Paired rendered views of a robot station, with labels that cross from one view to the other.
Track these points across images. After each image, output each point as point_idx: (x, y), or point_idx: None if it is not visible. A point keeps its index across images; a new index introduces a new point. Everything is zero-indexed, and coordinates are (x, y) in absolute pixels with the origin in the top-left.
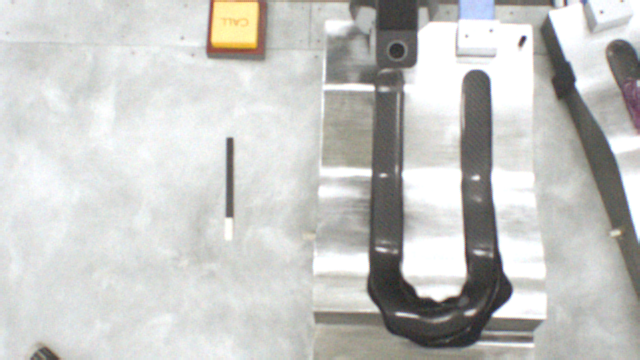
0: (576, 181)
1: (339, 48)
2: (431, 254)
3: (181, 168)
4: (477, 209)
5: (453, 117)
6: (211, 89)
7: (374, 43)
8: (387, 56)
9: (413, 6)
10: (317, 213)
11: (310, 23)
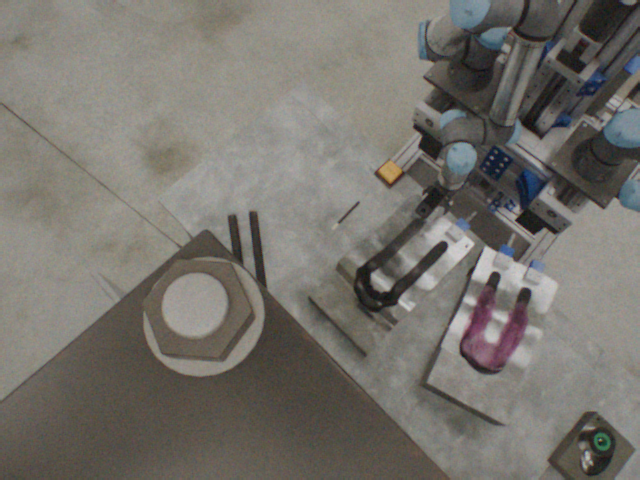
0: (448, 303)
1: (412, 202)
2: (384, 277)
3: (337, 198)
4: (409, 279)
5: (427, 249)
6: (366, 184)
7: None
8: (419, 210)
9: (437, 202)
10: None
11: (412, 190)
